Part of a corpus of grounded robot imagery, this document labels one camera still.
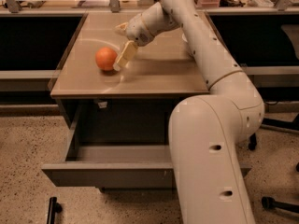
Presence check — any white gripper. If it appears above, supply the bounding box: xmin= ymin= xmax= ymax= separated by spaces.
xmin=113 ymin=14 xmax=154 ymax=71

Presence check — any orange fruit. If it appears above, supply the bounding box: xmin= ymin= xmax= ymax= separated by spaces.
xmin=95 ymin=47 xmax=117 ymax=71

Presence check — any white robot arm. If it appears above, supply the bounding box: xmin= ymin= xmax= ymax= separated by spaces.
xmin=116 ymin=0 xmax=264 ymax=224

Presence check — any grey cabinet with beige top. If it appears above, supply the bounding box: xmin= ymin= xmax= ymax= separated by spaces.
xmin=47 ymin=10 xmax=249 ymax=129

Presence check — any open grey top drawer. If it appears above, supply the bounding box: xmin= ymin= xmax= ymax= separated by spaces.
xmin=41 ymin=105 xmax=252 ymax=189

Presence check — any white tag sticker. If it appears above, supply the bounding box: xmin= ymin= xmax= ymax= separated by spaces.
xmin=97 ymin=101 xmax=107 ymax=109

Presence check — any black chair leg with caster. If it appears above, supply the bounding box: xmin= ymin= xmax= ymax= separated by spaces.
xmin=248 ymin=133 xmax=257 ymax=151

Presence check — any black caster leg lower right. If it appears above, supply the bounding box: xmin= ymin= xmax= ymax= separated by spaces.
xmin=261 ymin=196 xmax=299 ymax=214

